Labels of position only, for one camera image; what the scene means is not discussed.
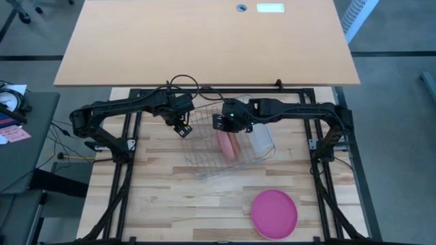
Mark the round desk grommet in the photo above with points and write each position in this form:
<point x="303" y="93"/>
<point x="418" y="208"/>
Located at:
<point x="241" y="7"/>

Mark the yellow-shaft tool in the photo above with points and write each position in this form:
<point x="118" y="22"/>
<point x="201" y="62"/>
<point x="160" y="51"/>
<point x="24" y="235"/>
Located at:
<point x="73" y="157"/>

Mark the office chair base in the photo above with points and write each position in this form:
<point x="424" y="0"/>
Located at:
<point x="24" y="15"/>

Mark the magenta plate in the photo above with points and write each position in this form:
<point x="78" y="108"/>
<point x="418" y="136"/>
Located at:
<point x="274" y="214"/>

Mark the white perforated computer case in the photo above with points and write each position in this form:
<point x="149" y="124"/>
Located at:
<point x="357" y="17"/>

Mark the grey desk foot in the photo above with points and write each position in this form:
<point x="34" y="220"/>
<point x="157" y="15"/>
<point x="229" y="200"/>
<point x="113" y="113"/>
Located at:
<point x="430" y="83"/>

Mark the pink sticky note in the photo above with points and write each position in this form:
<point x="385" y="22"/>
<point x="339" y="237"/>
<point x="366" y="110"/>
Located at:
<point x="14" y="133"/>

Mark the black panel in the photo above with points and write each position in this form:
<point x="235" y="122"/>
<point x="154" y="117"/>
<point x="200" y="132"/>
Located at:
<point x="58" y="183"/>

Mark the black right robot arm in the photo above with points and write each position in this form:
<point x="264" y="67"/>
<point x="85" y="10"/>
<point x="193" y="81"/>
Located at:
<point x="299" y="109"/>

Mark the black plug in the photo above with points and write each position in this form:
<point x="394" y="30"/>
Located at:
<point x="92" y="145"/>

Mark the dusty pink plate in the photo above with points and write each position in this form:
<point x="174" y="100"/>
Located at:
<point x="225" y="144"/>

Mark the black desk clamp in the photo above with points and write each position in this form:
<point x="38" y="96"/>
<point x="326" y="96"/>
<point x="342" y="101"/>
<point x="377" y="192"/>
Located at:
<point x="278" y="84"/>
<point x="167" y="85"/>

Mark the white paper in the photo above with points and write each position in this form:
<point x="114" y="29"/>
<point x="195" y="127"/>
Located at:
<point x="15" y="89"/>

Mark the silver mount plate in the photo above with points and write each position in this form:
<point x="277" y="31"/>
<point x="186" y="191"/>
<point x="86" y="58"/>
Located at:
<point x="313" y="143"/>
<point x="131" y="144"/>

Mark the white desk label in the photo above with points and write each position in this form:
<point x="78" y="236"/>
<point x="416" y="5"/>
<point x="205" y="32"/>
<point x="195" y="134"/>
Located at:
<point x="270" y="7"/>

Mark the grey side desk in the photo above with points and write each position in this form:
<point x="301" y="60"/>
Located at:
<point x="30" y="153"/>

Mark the black aluminium frame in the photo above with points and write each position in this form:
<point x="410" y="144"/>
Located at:
<point x="293" y="91"/>

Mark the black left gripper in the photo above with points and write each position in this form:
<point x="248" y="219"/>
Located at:
<point x="178" y="107"/>

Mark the translucent white cutlery caddy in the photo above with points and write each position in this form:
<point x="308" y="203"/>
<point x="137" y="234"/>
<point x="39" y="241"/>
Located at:
<point x="260" y="139"/>

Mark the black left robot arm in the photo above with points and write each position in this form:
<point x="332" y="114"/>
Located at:
<point x="112" y="105"/>

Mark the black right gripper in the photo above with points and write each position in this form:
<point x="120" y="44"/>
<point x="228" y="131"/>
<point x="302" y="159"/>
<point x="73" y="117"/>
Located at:
<point x="238" y="115"/>

